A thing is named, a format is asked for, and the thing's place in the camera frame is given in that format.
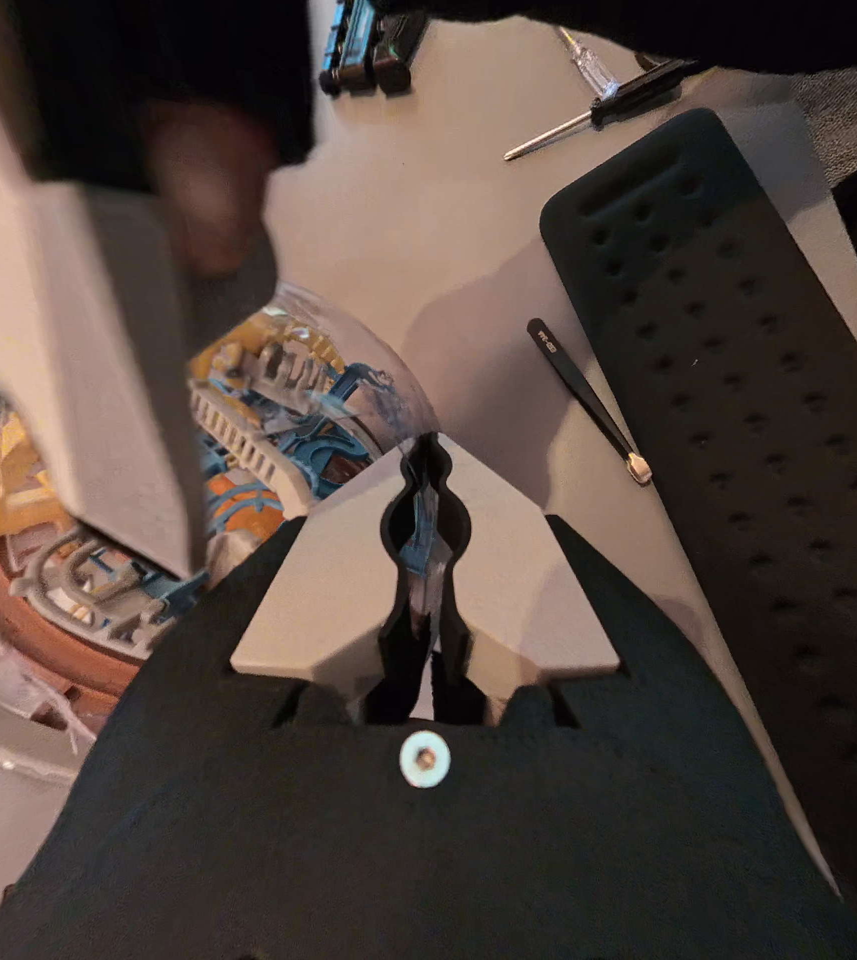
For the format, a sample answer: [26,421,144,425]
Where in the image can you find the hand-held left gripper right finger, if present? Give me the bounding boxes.
[432,432,622,706]

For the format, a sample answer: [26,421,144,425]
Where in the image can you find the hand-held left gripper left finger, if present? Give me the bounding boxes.
[231,440,430,706]

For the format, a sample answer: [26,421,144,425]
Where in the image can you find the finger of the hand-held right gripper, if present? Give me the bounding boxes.
[0,180,278,580]

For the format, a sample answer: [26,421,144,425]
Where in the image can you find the clear maze ball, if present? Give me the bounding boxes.
[0,282,442,751]

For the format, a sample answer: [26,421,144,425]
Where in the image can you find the person's right forearm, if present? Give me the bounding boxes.
[376,0,857,76]

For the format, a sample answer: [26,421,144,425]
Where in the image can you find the person's right hand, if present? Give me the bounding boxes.
[148,102,275,280]

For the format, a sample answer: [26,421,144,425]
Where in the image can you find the black tweezers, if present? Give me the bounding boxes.
[526,317,655,489]

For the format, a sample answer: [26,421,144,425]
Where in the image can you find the black perforated pad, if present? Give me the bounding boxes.
[538,105,857,939]

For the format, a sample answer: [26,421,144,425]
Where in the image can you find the black bit holder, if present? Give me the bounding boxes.
[318,0,433,100]

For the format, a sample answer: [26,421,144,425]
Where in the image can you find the clear-handled screwdriver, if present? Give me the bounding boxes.
[553,21,628,109]

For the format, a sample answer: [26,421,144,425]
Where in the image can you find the black-handled screwdriver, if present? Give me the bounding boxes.
[502,57,718,163]

